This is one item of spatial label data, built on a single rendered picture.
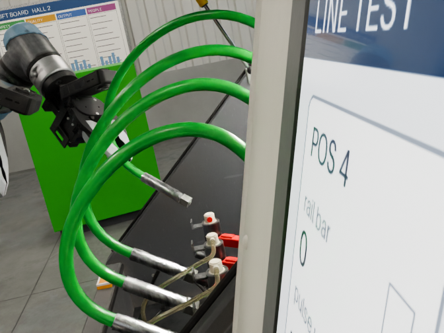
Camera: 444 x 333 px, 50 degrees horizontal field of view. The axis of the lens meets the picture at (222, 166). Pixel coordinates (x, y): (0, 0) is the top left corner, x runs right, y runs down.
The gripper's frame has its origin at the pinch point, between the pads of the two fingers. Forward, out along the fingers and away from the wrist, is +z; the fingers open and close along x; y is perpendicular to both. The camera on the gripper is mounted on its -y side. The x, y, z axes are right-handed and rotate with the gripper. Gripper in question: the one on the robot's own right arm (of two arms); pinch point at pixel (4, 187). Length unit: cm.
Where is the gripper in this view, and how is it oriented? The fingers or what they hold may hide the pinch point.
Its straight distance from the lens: 76.1
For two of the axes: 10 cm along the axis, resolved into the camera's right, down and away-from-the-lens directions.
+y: -9.8, 1.9, -0.2
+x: 0.7, 2.6, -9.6
